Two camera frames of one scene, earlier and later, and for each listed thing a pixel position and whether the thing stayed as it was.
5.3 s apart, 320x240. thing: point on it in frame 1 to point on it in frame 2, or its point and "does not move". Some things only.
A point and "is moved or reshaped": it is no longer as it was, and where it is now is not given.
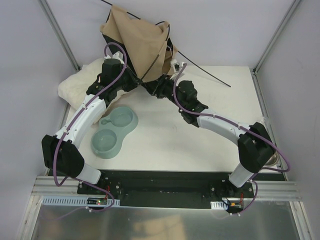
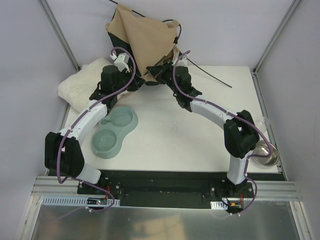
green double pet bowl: (106, 142) does not move
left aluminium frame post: (47, 9) does not move
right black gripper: (155, 85) to (158, 72)
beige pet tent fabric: (146, 43) is moved or reshaped
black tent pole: (158, 55) to (180, 29)
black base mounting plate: (171, 188) does not move
